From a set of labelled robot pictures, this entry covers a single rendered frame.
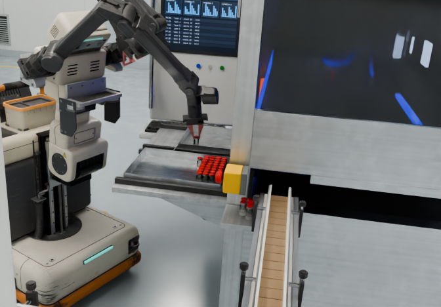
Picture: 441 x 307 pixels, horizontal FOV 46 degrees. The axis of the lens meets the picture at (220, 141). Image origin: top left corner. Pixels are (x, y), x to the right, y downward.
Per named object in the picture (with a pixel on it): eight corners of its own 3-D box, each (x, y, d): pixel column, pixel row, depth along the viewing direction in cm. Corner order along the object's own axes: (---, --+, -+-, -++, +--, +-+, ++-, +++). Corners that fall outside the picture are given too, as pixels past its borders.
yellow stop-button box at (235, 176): (247, 185, 166) (249, 165, 163) (245, 195, 159) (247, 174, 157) (224, 183, 167) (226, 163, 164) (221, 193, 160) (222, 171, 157)
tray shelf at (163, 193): (264, 140, 237) (264, 136, 237) (250, 209, 172) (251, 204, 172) (162, 128, 243) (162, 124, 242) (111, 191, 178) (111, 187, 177)
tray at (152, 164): (229, 164, 201) (230, 157, 200) (219, 193, 177) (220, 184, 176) (144, 155, 205) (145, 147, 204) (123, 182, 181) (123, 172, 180)
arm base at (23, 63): (41, 56, 211) (16, 60, 202) (51, 47, 206) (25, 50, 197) (50, 75, 211) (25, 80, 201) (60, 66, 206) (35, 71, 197)
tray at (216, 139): (263, 139, 232) (264, 132, 231) (259, 161, 208) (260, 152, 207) (189, 131, 236) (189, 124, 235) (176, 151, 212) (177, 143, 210)
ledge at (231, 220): (268, 214, 170) (268, 208, 169) (265, 234, 158) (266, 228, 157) (226, 208, 171) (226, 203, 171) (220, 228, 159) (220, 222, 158)
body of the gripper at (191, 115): (208, 122, 210) (207, 104, 207) (183, 123, 209) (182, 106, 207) (207, 117, 216) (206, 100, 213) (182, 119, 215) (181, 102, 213)
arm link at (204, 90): (187, 73, 205) (184, 88, 200) (215, 73, 203) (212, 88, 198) (192, 93, 215) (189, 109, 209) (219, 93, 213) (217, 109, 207)
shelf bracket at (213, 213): (228, 224, 188) (230, 191, 184) (227, 227, 186) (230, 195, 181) (138, 212, 192) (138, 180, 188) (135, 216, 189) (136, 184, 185)
